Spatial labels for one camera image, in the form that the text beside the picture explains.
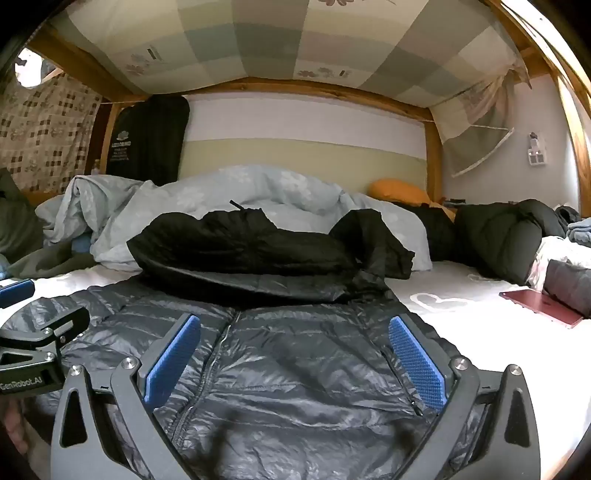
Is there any red notebook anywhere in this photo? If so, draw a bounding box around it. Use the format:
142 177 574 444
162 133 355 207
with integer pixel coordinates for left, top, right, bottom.
499 288 585 329

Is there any wooden bunk bed frame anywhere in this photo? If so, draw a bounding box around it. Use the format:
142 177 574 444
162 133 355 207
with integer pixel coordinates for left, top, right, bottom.
28 23 591 222

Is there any person's left hand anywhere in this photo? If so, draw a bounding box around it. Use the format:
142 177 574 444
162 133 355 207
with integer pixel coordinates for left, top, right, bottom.
0 396 31 459

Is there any dark green puffer coat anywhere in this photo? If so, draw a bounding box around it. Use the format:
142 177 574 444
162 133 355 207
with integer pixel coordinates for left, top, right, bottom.
406 198 580 287

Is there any black puffer jacket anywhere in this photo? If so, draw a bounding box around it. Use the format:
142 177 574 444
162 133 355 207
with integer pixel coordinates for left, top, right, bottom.
127 200 416 302

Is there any light blue folded cloth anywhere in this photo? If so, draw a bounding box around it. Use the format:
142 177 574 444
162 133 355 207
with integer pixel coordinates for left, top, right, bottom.
567 217 591 245

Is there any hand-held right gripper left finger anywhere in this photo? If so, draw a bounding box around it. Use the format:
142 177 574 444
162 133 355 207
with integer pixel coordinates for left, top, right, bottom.
50 314 204 480

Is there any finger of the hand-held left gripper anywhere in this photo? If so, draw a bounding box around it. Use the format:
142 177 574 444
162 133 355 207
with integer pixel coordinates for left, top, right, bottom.
0 279 36 309
0 305 91 370

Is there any dark grey down jacket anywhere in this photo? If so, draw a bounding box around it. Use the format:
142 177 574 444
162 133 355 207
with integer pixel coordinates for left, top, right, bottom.
9 277 485 480

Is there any white heart print bed sheet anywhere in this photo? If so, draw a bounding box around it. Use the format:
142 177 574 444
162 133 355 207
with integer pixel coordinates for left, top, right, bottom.
0 258 591 480

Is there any brown patterned curtain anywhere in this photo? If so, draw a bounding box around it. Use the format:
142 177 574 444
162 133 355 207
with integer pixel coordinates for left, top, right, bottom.
0 74 105 195

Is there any pastel checkered canopy sheet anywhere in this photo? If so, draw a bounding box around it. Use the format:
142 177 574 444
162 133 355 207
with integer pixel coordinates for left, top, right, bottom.
48 0 532 112

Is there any light blue floral duvet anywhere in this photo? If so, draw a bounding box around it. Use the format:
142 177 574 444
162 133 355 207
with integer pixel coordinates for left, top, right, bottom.
36 165 434 273

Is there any white floral cloth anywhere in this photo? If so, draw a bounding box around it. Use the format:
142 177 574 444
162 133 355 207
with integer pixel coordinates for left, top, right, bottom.
529 235 591 278

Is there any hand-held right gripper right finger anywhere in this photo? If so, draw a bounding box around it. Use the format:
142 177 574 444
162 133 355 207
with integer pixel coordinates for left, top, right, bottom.
388 313 542 480

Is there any white wall device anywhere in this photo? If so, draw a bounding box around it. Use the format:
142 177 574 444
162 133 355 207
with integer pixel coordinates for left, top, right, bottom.
526 131 549 166

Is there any olive green cloth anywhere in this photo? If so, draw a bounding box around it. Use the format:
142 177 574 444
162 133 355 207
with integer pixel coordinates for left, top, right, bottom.
0 168 98 280

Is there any pale checkered tied curtain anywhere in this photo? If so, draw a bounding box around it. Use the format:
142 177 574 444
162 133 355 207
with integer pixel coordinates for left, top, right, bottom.
431 60 532 178

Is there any orange pillow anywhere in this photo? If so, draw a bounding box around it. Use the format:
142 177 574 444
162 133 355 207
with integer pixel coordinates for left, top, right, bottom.
368 178 458 219

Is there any black bag at headboard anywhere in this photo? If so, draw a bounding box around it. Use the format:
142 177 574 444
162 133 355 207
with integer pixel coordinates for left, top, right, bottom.
106 95 191 185

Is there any grey folded cloth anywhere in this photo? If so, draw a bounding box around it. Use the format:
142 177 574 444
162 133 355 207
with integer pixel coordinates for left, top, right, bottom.
542 258 591 319

